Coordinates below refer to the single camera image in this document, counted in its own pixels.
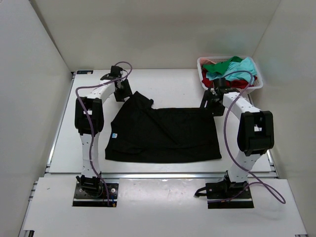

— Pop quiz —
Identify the black t shirt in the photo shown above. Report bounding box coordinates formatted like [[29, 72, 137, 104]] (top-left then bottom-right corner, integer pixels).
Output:
[[105, 92, 222, 163]]

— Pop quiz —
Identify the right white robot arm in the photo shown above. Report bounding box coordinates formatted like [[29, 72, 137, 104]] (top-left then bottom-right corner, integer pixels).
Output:
[[195, 78, 274, 203]]

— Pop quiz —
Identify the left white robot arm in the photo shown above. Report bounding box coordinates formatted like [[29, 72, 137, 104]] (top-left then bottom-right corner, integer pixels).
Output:
[[75, 61, 133, 199]]

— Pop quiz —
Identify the green t shirt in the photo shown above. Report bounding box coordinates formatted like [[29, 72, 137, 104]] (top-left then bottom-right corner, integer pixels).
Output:
[[202, 56, 242, 75]]

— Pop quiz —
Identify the red t shirt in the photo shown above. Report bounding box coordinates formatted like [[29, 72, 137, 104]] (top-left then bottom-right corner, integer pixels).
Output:
[[199, 68, 260, 90]]

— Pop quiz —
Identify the pink t shirt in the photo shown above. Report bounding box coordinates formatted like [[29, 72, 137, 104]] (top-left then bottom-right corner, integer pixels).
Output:
[[199, 58, 217, 65]]

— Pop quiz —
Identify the blue label sticker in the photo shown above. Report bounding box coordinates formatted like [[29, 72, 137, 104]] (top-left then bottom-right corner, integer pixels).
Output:
[[76, 70, 93, 75]]

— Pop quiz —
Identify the teal t shirt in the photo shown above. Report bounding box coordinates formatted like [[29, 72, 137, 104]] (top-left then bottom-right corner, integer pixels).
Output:
[[207, 57, 257, 84]]

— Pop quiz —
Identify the white plastic laundry basket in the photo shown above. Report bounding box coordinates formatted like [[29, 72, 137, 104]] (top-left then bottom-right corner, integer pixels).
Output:
[[197, 56, 264, 97]]

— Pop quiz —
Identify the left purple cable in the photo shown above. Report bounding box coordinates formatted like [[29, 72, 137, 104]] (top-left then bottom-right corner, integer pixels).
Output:
[[75, 61, 134, 207]]

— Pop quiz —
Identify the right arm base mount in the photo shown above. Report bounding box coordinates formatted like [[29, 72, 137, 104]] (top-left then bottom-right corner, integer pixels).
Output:
[[194, 172, 254, 209]]

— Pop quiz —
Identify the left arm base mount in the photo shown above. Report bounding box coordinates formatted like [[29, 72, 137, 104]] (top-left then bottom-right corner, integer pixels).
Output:
[[72, 175, 119, 207]]

